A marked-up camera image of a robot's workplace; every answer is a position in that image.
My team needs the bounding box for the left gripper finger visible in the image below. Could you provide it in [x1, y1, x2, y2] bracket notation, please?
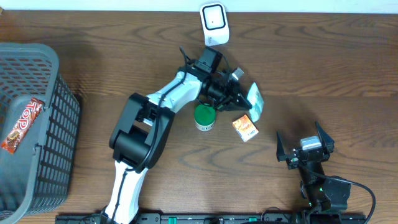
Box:
[216, 101, 249, 111]
[232, 93, 252, 110]

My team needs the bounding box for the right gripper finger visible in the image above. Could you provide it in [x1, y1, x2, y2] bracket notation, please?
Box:
[315, 121, 335, 153]
[276, 132, 286, 162]

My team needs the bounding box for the light blue wipes packet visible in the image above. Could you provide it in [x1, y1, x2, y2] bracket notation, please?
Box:
[247, 82, 264, 123]

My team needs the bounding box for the small orange snack box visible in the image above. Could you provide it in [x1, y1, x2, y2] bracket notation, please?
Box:
[232, 114, 259, 142]

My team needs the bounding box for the green lid jar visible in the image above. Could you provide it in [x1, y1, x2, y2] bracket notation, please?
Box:
[194, 105, 216, 131]

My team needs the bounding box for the red Top chocolate bar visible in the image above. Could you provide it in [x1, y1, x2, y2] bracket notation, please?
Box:
[1, 97, 44, 154]

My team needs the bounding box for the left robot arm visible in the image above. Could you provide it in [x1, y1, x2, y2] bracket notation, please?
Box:
[103, 47, 252, 223]

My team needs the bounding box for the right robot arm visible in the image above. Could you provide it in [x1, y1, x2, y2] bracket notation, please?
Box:
[276, 122, 351, 223]

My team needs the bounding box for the white barcode scanner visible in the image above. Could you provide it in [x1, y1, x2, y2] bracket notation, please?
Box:
[200, 2, 229, 47]

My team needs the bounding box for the grey plastic basket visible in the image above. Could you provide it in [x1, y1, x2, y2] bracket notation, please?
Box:
[1, 42, 81, 223]

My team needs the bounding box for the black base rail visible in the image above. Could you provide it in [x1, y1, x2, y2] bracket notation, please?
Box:
[55, 212, 366, 224]

